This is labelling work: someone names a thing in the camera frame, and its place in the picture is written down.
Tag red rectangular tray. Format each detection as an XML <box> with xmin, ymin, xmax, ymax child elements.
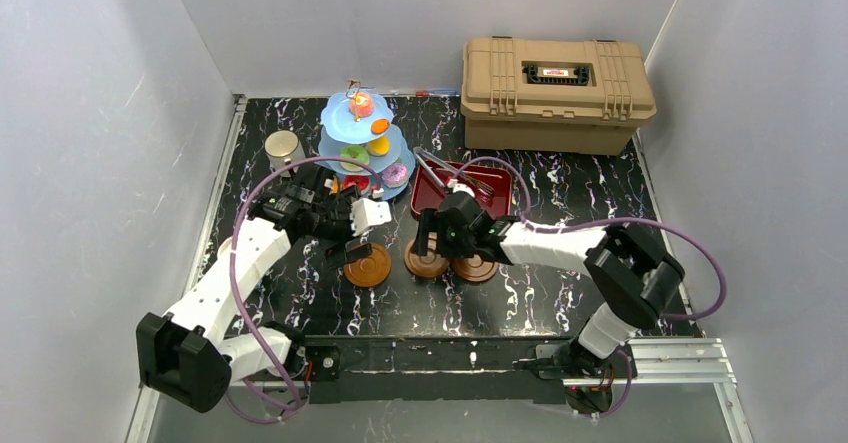
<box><xmin>411</xmin><ymin>160</ymin><xmax>513</xmax><ymax>218</ymax></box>

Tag red glazed donut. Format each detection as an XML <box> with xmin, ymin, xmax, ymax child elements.
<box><xmin>342</xmin><ymin>175</ymin><xmax>371</xmax><ymax>195</ymax></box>

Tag purple glazed donut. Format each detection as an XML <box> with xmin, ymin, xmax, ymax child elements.
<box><xmin>381</xmin><ymin>159</ymin><xmax>409</xmax><ymax>188</ymax></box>

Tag silver metal tongs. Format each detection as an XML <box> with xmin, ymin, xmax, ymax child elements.
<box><xmin>413</xmin><ymin>146</ymin><xmax>494</xmax><ymax>200</ymax></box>

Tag green glazed donut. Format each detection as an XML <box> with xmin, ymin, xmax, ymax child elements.
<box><xmin>339</xmin><ymin>144</ymin><xmax>370</xmax><ymax>172</ymax></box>

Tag yellow cake slice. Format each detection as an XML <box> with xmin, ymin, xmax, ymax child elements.
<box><xmin>366</xmin><ymin>136</ymin><xmax>391</xmax><ymax>157</ymax></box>

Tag beige ribbed mug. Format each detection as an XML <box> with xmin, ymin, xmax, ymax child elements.
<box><xmin>264</xmin><ymin>130</ymin><xmax>306</xmax><ymax>170</ymax></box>

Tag blue three-tier cake stand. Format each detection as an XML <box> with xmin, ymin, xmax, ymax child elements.
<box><xmin>318</xmin><ymin>82</ymin><xmax>416</xmax><ymax>200</ymax></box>

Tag orange cookie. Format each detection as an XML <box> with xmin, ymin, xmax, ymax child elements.
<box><xmin>370</xmin><ymin>118</ymin><xmax>391</xmax><ymax>137</ymax></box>

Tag pink sugared cake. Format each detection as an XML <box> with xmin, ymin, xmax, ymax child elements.
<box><xmin>349</xmin><ymin>90</ymin><xmax>375</xmax><ymax>120</ymax></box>

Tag round brown wooden box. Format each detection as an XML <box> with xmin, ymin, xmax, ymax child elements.
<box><xmin>403</xmin><ymin>233</ymin><xmax>451</xmax><ymax>278</ymax></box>

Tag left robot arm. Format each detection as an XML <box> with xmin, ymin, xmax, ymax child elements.
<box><xmin>135</xmin><ymin>157</ymin><xmax>392</xmax><ymax>413</ymax></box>

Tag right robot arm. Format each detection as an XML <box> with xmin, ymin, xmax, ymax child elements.
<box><xmin>415</xmin><ymin>192</ymin><xmax>685</xmax><ymax>361</ymax></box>

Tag red blue pen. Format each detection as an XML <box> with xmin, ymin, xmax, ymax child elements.
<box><xmin>414</xmin><ymin>89</ymin><xmax>459</xmax><ymax>97</ymax></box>

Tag tan plastic toolbox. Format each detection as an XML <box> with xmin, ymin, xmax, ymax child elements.
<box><xmin>460</xmin><ymin>37</ymin><xmax>657</xmax><ymax>156</ymax></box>

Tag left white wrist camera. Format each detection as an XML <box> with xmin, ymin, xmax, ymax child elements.
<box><xmin>350</xmin><ymin>198</ymin><xmax>392</xmax><ymax>237</ymax></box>

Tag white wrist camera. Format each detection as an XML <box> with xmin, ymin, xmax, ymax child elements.
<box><xmin>350</xmin><ymin>198</ymin><xmax>392</xmax><ymax>237</ymax></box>
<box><xmin>446</xmin><ymin>177</ymin><xmax>475</xmax><ymax>199</ymax></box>

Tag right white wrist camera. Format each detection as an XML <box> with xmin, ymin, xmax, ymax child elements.
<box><xmin>446</xmin><ymin>177</ymin><xmax>475</xmax><ymax>199</ymax></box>

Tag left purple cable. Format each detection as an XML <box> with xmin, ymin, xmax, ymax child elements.
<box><xmin>222</xmin><ymin>155</ymin><xmax>386</xmax><ymax>426</ymax></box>

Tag purple cable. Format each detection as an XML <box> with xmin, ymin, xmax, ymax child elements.
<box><xmin>450</xmin><ymin>156</ymin><xmax>729</xmax><ymax>421</ymax></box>
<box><xmin>222</xmin><ymin>155</ymin><xmax>386</xmax><ymax>426</ymax></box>

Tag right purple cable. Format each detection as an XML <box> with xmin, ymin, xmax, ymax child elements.
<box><xmin>450</xmin><ymin>156</ymin><xmax>729</xmax><ymax>421</ymax></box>

